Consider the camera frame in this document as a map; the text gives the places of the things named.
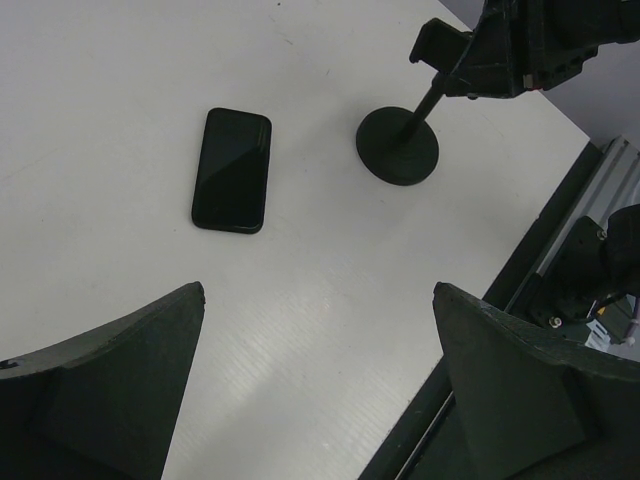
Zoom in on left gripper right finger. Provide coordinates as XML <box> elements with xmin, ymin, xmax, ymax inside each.
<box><xmin>433</xmin><ymin>283</ymin><xmax>639</xmax><ymax>479</ymax></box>

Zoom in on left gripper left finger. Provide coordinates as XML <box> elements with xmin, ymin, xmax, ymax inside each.
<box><xmin>1</xmin><ymin>282</ymin><xmax>205</xmax><ymax>479</ymax></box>

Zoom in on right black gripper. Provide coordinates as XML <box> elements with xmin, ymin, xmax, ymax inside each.
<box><xmin>445</xmin><ymin>1</ymin><xmax>639</xmax><ymax>99</ymax></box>

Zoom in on black phone stand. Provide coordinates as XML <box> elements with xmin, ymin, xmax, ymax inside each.
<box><xmin>356</xmin><ymin>18</ymin><xmax>472</xmax><ymax>186</ymax></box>

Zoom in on black smartphone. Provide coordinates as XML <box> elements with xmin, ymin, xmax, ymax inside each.
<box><xmin>191</xmin><ymin>107</ymin><xmax>272</xmax><ymax>235</ymax></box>

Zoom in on aluminium front rail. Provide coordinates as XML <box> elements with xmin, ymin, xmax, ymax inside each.
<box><xmin>535</xmin><ymin>136</ymin><xmax>639</xmax><ymax>276</ymax></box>

